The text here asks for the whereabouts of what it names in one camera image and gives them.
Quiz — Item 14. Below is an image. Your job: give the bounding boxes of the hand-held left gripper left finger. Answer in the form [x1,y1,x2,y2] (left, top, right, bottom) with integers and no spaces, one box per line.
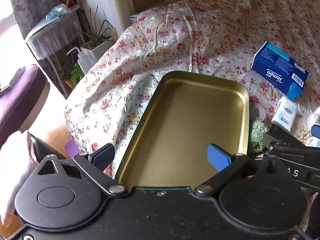
[37,144,128,195]

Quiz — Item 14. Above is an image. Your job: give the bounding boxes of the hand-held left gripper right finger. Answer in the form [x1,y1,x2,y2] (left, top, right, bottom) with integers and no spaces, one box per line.
[195,144,288,195]

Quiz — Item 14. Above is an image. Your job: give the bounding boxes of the white plush toy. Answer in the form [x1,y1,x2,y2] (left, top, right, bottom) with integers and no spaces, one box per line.
[304,107,320,130]

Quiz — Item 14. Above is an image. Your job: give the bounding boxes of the green knitted scrunchie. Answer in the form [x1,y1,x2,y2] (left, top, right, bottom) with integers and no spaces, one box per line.
[249,119,270,155]

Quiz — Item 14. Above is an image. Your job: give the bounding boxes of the small white tissue packet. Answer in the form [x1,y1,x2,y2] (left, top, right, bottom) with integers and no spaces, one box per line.
[271,96,299,132]

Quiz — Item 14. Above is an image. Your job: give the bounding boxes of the pink tape roll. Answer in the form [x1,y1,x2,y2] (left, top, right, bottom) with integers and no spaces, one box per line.
[251,104,266,120]

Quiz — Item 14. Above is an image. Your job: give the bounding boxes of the gold metal tin tray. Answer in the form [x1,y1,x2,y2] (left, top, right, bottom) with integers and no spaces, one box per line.
[114,70,250,188]

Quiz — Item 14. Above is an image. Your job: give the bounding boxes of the purple mat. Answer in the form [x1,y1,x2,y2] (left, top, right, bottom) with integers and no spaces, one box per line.
[64,140,80,159]

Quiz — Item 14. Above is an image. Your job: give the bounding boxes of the blue tissue pack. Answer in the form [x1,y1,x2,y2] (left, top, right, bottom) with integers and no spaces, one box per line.
[251,41,309,102]

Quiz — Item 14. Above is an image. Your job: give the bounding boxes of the green plastic stool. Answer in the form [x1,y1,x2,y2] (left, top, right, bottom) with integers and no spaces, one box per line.
[71,64,85,83]

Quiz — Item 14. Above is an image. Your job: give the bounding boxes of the pink fluffy towel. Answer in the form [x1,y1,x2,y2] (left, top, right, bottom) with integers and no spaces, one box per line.
[0,129,34,227]

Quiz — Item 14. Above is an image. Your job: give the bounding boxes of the white squeeze bottle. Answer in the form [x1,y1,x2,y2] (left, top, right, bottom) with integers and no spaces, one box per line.
[66,46,98,74]

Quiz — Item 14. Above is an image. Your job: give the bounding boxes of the purple upholstered stool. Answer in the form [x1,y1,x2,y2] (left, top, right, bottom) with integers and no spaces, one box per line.
[0,64,50,143]

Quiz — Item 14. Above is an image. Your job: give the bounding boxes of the white planter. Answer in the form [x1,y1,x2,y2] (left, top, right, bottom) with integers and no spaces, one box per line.
[81,36,114,60]

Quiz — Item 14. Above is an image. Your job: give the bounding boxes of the floral bedspread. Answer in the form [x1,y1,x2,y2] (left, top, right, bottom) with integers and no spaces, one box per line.
[64,0,320,180]

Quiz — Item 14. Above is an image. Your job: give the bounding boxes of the green potted plant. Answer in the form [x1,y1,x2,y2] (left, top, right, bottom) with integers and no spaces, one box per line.
[80,5,113,48]

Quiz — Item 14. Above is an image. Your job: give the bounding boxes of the clear acrylic side table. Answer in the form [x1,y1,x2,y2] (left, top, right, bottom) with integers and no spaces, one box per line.
[25,11,87,98]

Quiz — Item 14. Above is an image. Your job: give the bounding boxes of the blue plastic bag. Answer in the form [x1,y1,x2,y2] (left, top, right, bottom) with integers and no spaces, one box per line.
[46,3,72,22]

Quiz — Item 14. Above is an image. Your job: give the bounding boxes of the grey patterned curtain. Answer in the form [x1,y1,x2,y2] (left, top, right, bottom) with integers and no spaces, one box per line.
[7,0,83,40]

